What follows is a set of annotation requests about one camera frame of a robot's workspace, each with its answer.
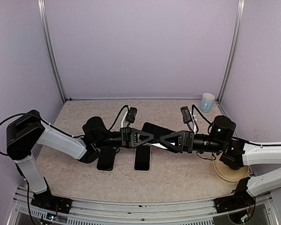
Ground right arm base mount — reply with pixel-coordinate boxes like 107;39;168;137
214;177;256;213

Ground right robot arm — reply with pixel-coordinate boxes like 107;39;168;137
159;116;281;208

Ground purple phone back up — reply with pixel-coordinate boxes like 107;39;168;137
151;143;168;150

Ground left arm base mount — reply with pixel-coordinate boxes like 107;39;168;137
31;178;72;214

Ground right aluminium frame post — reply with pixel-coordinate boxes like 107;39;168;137
217;0;245;104

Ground left aluminium frame post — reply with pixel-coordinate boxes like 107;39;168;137
37;0;67;104

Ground white-edged phone screen up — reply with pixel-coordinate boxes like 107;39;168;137
133;145;151;172

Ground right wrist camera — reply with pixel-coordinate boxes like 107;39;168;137
180;106;199;134

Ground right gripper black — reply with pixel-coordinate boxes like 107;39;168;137
160;130;225;153

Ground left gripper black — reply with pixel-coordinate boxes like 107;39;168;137
95;127;154;149

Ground light blue mug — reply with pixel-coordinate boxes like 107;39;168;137
200;93;215;113

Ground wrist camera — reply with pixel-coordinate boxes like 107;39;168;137
180;106;199;134
121;107;137;128

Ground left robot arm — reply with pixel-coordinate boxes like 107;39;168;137
6;110;154;209

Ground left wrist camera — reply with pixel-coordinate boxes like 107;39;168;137
121;107;137;128

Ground beige plate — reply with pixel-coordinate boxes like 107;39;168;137
213;156;249;183

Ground aluminium frame post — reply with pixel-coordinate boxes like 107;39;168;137
217;0;245;104
37;0;67;104

